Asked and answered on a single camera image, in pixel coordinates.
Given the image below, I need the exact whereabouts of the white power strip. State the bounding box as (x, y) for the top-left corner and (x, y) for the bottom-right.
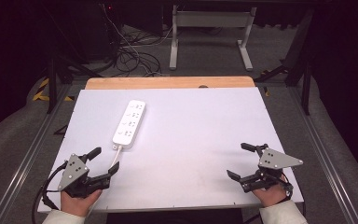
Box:
(112, 99), (146, 149)

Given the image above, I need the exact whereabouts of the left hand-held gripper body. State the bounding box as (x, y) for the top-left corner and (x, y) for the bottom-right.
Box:
(57, 153), (103, 200)

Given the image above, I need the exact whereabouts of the white table board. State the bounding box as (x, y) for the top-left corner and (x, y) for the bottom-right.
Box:
(36, 87), (305, 214)

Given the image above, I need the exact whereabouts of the person's right hand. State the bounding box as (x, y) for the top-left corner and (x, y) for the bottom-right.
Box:
(251, 177), (289, 208)

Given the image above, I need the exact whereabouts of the tangle of black floor cables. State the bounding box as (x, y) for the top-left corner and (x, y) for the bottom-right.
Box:
(113, 26), (172, 78)

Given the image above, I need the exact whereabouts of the black metal stand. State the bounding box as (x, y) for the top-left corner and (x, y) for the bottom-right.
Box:
(254, 8), (316, 116)
(45, 52), (105, 115)

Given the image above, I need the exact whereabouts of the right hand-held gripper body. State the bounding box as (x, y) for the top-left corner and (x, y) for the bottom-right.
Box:
(241, 147), (304, 196)

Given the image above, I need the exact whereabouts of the white power strip cable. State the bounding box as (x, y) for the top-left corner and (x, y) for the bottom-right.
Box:
(110, 144), (124, 169)

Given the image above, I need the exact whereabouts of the white floor cable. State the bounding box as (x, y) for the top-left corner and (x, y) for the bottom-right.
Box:
(101, 3), (164, 77)

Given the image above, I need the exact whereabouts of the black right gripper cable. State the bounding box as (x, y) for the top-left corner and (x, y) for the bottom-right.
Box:
(279, 171), (295, 201)

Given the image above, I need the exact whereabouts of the person's left hand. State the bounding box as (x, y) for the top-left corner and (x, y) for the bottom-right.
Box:
(60, 189), (103, 217)

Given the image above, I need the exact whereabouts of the grey metal desk frame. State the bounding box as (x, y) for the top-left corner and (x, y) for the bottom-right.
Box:
(169, 4), (258, 72)

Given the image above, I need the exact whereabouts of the aluminium floor rail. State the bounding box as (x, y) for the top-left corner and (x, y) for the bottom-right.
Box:
(287, 86), (358, 224)
(0, 83), (74, 224)

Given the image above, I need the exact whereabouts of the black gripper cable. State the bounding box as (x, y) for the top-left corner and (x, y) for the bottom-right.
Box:
(279, 171), (295, 201)
(31, 160), (69, 224)

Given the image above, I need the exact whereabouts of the dark equipment cabinet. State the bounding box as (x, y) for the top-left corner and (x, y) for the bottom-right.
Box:
(71, 1), (164, 63)

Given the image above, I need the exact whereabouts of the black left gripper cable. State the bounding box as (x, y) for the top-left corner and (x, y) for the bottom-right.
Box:
(31, 160), (69, 224)

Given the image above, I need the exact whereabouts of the wooden table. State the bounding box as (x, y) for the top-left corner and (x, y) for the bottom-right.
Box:
(84, 76), (256, 91)

